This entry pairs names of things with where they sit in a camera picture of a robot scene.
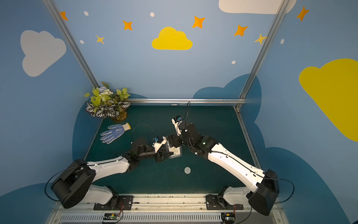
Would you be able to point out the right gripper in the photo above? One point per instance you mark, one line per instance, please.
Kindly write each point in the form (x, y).
(173, 141)

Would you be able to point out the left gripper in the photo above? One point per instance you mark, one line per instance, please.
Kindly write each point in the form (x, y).
(158, 155)

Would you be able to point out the square clear plastic bottle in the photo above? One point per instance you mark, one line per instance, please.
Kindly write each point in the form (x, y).
(176, 151)

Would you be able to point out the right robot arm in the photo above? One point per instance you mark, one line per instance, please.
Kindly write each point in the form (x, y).
(263, 186)

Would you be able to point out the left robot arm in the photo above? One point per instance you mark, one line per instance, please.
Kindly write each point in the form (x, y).
(75, 184)

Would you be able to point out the white bottle cap right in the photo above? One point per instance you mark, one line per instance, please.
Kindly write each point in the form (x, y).
(187, 170)

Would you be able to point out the blue dotted work glove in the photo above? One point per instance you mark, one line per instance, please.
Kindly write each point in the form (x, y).
(114, 132)

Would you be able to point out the artificial potted plant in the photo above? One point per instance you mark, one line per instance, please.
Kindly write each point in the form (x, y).
(105, 103)

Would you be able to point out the left controller board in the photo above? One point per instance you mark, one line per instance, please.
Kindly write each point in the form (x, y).
(111, 217)

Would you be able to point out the controller board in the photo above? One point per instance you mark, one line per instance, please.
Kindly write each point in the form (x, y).
(228, 218)
(111, 217)

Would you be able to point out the right controller board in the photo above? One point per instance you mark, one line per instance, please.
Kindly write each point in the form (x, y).
(228, 218)

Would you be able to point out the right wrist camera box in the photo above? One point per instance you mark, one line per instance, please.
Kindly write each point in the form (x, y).
(176, 121)

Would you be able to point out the aluminium back frame bar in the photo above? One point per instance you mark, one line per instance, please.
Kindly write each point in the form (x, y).
(214, 102)

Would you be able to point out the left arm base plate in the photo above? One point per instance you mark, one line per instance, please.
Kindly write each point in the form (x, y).
(116, 203)

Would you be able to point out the aluminium front rail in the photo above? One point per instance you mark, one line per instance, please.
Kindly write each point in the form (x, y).
(165, 209)

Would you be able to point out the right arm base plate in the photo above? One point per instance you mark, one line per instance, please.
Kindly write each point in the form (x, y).
(215, 202)

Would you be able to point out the right aluminium frame post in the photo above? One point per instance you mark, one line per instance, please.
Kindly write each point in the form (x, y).
(277, 21)

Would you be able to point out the aluminium frame post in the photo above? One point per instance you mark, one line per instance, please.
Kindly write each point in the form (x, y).
(277, 21)
(61, 24)

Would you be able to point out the left aluminium frame post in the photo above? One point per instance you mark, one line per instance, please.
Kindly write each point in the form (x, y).
(61, 24)

